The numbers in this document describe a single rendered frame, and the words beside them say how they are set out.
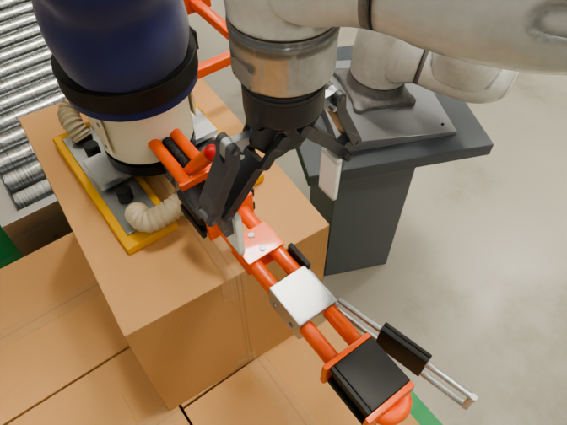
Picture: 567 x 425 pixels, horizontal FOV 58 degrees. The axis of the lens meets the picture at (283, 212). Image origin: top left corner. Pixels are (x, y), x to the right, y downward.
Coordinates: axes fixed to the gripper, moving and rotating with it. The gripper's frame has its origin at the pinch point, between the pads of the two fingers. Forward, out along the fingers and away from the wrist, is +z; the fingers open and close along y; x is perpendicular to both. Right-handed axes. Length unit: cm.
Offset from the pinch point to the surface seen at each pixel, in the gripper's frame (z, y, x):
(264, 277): 13.1, 2.8, -0.6
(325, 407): 67, -6, 8
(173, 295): 27.1, 12.8, -13.4
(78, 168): 25, 15, -47
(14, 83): 67, 14, -144
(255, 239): 12.6, 0.6, -6.1
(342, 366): 11.7, 2.6, 15.8
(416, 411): 121, -42, 16
